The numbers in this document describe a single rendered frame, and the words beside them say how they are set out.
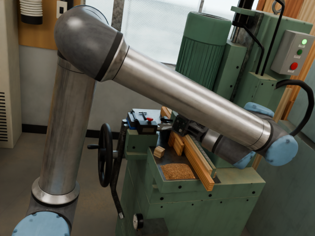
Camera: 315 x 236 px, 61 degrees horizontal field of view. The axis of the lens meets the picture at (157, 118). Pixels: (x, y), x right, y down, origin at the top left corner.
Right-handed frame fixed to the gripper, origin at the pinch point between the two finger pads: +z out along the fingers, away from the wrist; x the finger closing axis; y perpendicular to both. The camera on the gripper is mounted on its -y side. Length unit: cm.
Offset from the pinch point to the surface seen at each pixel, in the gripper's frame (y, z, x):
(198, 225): -21, -31, 53
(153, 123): -5.4, 4.7, 11.6
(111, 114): -113, 101, 81
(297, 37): -26, -28, -40
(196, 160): -6.7, -18.8, 16.0
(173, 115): -16.8, 1.9, 8.1
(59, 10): -60, 140, -1
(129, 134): 2.0, 9.5, 18.2
